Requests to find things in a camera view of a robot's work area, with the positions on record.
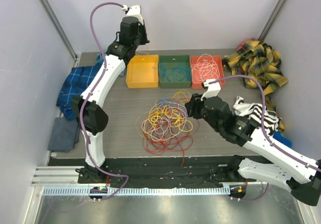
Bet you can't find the red plastic bin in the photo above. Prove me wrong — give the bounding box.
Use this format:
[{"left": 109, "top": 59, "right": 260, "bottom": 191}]
[{"left": 190, "top": 54, "right": 224, "bottom": 89}]

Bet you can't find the black white striped cloth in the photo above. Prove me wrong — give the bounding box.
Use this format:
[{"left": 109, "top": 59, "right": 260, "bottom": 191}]
[{"left": 233, "top": 96, "right": 281, "bottom": 136}]

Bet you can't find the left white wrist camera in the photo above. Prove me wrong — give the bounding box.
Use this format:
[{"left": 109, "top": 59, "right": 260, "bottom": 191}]
[{"left": 121, "top": 4, "right": 144, "bottom": 25}]

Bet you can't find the green plastic bin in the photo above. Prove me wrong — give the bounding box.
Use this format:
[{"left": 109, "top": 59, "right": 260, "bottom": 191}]
[{"left": 158, "top": 55, "right": 192, "bottom": 88}]

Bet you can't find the pink cloth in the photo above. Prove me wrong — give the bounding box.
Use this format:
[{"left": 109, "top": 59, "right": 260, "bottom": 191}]
[{"left": 236, "top": 38, "right": 256, "bottom": 51}]

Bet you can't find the red cable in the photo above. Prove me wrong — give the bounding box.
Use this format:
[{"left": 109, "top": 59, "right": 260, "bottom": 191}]
[{"left": 142, "top": 93, "right": 201, "bottom": 166}]

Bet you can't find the slotted cable duct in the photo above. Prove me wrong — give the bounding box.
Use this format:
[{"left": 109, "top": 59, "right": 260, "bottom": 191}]
[{"left": 43, "top": 186, "right": 230, "bottom": 196}]

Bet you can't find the right aluminium frame post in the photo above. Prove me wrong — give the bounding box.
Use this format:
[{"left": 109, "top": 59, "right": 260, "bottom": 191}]
[{"left": 258, "top": 0, "right": 288, "bottom": 41}]

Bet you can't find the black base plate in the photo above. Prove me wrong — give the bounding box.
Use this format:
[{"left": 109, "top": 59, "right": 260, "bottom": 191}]
[{"left": 76, "top": 156, "right": 245, "bottom": 189}]

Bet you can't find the blue plaid cloth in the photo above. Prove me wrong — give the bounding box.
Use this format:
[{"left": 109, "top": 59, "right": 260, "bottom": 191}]
[{"left": 56, "top": 63, "right": 102, "bottom": 121}]

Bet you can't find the aluminium frame post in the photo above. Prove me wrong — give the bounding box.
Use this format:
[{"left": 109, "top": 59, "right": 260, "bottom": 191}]
[
  {"left": 39, "top": 0, "right": 78, "bottom": 61},
  {"left": 258, "top": 0, "right": 288, "bottom": 41}
]

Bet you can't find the orange cable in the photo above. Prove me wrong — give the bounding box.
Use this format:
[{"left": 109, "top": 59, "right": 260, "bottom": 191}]
[{"left": 135, "top": 89, "right": 195, "bottom": 139}]

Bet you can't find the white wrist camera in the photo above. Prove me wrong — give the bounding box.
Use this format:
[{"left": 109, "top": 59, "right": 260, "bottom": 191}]
[
  {"left": 201, "top": 78, "right": 221, "bottom": 101},
  {"left": 121, "top": 4, "right": 144, "bottom": 25}
]

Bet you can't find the light blue cloth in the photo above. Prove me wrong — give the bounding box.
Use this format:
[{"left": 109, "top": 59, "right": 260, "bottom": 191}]
[{"left": 95, "top": 52, "right": 126, "bottom": 76}]

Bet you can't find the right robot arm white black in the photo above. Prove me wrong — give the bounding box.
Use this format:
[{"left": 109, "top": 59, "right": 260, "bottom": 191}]
[{"left": 185, "top": 93, "right": 320, "bottom": 206}]

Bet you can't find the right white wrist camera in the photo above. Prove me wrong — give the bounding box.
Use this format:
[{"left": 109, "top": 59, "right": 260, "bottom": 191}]
[{"left": 201, "top": 78, "right": 221, "bottom": 101}]

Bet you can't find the yellow plastic bin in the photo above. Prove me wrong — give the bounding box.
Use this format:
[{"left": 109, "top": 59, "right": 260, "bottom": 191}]
[{"left": 126, "top": 55, "right": 158, "bottom": 89}]

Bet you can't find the left aluminium frame post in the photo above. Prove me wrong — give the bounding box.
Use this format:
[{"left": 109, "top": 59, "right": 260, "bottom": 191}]
[{"left": 39, "top": 0, "right": 78, "bottom": 61}]

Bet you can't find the bright blue cloth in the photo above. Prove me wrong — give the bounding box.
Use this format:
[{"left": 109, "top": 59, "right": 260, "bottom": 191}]
[{"left": 273, "top": 131, "right": 292, "bottom": 148}]

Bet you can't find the grey folded cloth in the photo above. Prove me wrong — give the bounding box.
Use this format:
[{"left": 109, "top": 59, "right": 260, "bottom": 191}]
[{"left": 47, "top": 117, "right": 80, "bottom": 152}]

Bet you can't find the short white cable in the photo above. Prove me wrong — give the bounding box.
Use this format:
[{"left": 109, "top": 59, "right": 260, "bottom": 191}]
[
  {"left": 192, "top": 59, "right": 219, "bottom": 80},
  {"left": 199, "top": 59, "right": 224, "bottom": 84}
]

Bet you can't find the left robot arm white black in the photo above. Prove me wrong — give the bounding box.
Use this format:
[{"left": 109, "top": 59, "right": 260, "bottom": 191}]
[{"left": 71, "top": 15, "right": 149, "bottom": 183}]

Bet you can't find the yellow plaid shirt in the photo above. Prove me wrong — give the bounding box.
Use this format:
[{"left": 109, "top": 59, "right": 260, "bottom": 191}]
[{"left": 222, "top": 40, "right": 289, "bottom": 132}]

